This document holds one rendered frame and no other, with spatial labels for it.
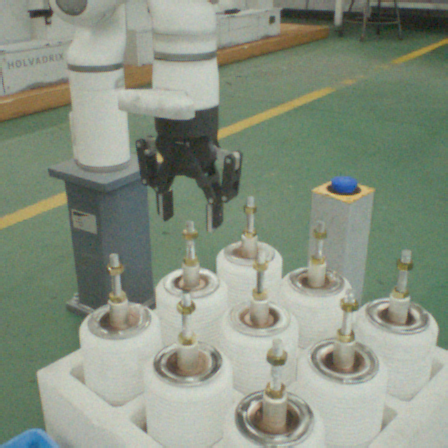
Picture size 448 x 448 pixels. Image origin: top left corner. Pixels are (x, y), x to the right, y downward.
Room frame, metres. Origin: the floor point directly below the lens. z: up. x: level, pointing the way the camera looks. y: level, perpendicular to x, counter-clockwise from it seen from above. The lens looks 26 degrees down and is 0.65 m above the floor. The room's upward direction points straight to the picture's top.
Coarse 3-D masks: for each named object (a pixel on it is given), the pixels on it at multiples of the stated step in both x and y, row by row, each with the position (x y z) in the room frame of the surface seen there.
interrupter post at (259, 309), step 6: (252, 300) 0.59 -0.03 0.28; (258, 300) 0.59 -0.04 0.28; (264, 300) 0.59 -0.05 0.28; (252, 306) 0.59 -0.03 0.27; (258, 306) 0.58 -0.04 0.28; (264, 306) 0.59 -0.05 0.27; (252, 312) 0.59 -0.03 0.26; (258, 312) 0.58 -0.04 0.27; (264, 312) 0.59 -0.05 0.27; (252, 318) 0.59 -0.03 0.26; (258, 318) 0.58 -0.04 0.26; (264, 318) 0.59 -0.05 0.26
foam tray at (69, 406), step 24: (72, 360) 0.61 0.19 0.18; (432, 360) 0.61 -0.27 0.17; (48, 384) 0.57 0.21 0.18; (72, 384) 0.56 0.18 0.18; (432, 384) 0.56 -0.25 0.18; (48, 408) 0.57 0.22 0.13; (72, 408) 0.53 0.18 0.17; (96, 408) 0.52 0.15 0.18; (120, 408) 0.52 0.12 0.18; (144, 408) 0.53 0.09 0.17; (384, 408) 0.53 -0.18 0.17; (408, 408) 0.52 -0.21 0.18; (432, 408) 0.52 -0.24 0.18; (48, 432) 0.58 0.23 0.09; (72, 432) 0.54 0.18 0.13; (96, 432) 0.50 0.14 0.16; (120, 432) 0.48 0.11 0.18; (144, 432) 0.49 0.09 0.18; (384, 432) 0.48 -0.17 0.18; (408, 432) 0.48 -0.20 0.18; (432, 432) 0.52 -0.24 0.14
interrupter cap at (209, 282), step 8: (176, 272) 0.70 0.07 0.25; (200, 272) 0.70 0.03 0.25; (208, 272) 0.70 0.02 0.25; (168, 280) 0.68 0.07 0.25; (176, 280) 0.68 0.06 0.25; (200, 280) 0.69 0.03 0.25; (208, 280) 0.68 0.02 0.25; (216, 280) 0.68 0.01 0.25; (168, 288) 0.66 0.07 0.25; (176, 288) 0.66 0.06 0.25; (184, 288) 0.67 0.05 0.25; (192, 288) 0.67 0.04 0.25; (200, 288) 0.66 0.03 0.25; (208, 288) 0.66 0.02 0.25; (216, 288) 0.66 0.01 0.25; (176, 296) 0.64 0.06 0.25; (192, 296) 0.64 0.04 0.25; (200, 296) 0.64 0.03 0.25
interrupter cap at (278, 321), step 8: (240, 304) 0.62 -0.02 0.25; (248, 304) 0.62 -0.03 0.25; (272, 304) 0.62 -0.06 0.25; (280, 304) 0.62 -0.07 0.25; (232, 312) 0.60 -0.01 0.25; (240, 312) 0.60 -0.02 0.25; (248, 312) 0.61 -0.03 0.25; (272, 312) 0.61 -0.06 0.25; (280, 312) 0.60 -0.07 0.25; (232, 320) 0.59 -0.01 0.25; (240, 320) 0.59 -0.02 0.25; (248, 320) 0.59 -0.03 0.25; (272, 320) 0.59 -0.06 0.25; (280, 320) 0.59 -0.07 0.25; (288, 320) 0.59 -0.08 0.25; (232, 328) 0.57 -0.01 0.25; (240, 328) 0.57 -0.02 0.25; (248, 328) 0.57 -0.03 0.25; (256, 328) 0.57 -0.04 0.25; (264, 328) 0.57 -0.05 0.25; (272, 328) 0.57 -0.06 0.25; (280, 328) 0.57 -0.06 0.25; (256, 336) 0.56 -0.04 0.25; (264, 336) 0.56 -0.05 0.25
